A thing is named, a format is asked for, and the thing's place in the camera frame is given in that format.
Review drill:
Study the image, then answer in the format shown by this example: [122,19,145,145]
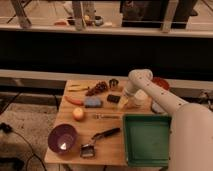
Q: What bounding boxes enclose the red bowl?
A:
[152,77,169,90]

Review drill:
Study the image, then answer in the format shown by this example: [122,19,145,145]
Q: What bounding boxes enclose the black floor cable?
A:
[0,122,48,171]

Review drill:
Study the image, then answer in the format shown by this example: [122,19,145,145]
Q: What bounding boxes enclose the grey blue cloth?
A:
[151,101,164,114]

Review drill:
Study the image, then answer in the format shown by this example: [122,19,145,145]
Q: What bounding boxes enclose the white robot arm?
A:
[123,69,213,171]

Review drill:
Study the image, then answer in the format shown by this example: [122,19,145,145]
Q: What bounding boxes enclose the purple bowl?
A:
[48,124,77,154]

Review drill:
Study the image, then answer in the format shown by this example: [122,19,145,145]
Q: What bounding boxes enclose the yellow banana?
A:
[68,85,89,92]

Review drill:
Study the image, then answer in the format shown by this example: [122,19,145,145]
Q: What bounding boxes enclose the orange carrot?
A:
[65,96,84,106]

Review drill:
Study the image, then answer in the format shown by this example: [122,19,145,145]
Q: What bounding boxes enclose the bunch of dark grapes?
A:
[86,81,108,96]

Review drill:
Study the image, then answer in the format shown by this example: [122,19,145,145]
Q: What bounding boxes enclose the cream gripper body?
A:
[117,96,140,110]

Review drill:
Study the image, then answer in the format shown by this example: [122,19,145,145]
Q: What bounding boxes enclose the green plastic tray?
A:
[123,114,171,167]

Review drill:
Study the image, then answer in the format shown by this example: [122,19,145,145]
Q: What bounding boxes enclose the blue sponge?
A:
[84,97,102,108]

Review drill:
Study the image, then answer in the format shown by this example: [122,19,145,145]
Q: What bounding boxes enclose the black eraser block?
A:
[107,94,120,103]

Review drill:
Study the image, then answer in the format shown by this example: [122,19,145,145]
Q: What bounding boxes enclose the black handled peeler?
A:
[80,127,120,158]

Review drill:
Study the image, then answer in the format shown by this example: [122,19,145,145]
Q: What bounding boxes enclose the white cup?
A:
[133,90,148,106]

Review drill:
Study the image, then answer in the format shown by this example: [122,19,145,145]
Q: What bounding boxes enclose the small metal cup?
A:
[109,79,119,90]

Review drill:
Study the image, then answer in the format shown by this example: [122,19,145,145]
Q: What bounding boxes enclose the silver fork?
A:
[93,114,120,119]

